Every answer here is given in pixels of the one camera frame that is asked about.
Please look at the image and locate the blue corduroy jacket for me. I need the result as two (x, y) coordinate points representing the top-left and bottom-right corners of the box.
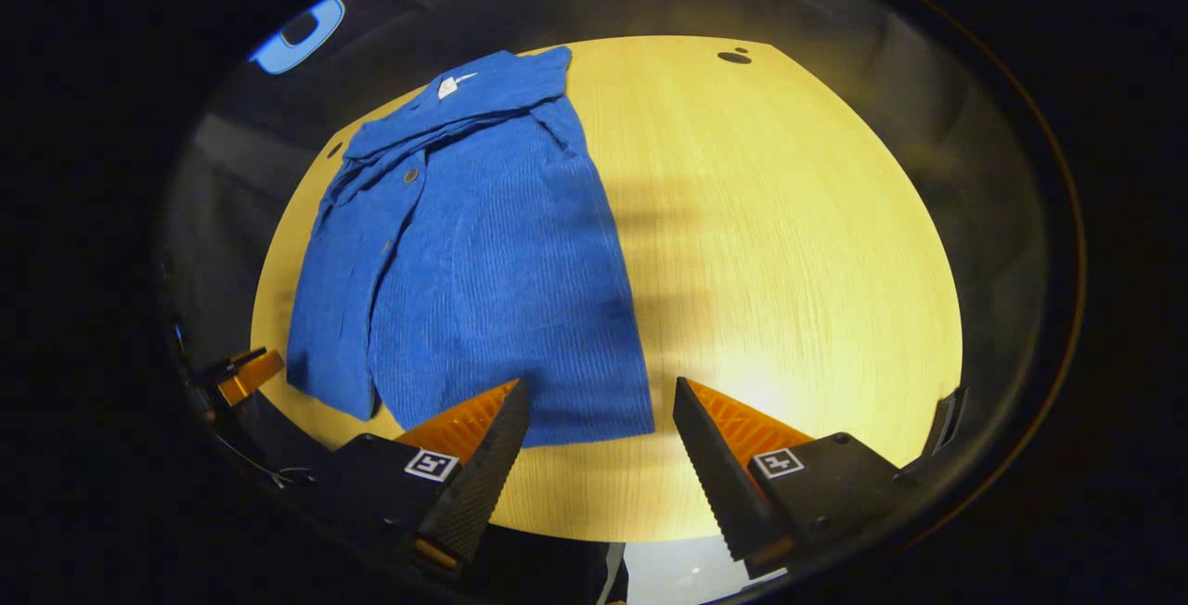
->
(285, 45), (656, 449)

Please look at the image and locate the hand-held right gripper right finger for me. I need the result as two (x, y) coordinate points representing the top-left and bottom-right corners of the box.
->
(673, 377), (906, 578)

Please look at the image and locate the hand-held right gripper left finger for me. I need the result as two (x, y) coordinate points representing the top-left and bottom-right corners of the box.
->
(316, 379), (532, 573)

